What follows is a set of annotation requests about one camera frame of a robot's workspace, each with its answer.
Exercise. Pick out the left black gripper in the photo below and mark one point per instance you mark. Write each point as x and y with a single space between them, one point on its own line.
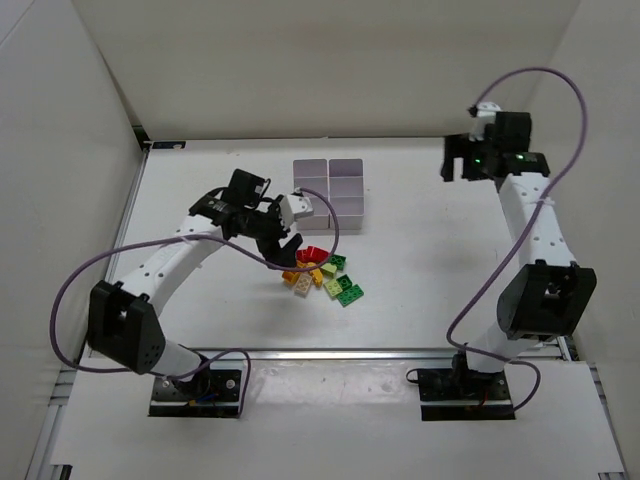
270 236

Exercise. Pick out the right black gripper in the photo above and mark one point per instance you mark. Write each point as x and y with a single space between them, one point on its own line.
457 151

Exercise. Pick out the red curved lego brick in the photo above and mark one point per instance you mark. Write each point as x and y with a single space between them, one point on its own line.
315 254

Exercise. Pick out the dark green square lego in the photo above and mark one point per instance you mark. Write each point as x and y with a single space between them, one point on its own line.
338 261

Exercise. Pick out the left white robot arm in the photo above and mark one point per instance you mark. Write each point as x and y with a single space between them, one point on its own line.
123 323

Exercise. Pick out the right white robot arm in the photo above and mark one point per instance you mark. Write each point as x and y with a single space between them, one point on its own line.
549 293

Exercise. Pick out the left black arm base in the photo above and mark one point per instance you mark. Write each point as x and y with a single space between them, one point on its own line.
213 393

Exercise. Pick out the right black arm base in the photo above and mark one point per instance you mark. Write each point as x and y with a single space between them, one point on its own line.
448 395

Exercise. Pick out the orange lego brick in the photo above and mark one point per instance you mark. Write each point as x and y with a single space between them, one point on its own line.
290 277

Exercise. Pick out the cream lego brick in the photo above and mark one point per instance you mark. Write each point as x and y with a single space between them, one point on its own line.
303 285

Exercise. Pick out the yellow curved lego brick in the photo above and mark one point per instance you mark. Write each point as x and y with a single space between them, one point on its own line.
316 274

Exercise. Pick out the light green curved lego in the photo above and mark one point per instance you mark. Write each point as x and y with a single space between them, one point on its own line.
329 269

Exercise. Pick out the light green lego brick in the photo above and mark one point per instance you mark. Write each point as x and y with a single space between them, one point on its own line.
333 288

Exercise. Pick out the dark green small lego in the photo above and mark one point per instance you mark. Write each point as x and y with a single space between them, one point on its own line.
345 282

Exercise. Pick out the green flat lego plate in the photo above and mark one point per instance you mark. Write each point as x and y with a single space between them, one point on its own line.
350 295

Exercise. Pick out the left white divided container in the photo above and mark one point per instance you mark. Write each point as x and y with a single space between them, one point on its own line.
313 174

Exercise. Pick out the white divided container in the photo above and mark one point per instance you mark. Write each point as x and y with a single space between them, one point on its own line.
346 192
313 174

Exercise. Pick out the right white divided container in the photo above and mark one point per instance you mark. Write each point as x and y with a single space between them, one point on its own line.
346 192

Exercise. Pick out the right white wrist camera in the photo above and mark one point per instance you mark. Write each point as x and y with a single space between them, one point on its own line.
483 114

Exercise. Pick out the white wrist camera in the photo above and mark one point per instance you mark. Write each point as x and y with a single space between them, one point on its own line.
483 114
294 207

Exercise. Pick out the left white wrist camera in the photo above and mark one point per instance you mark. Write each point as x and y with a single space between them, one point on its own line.
294 207

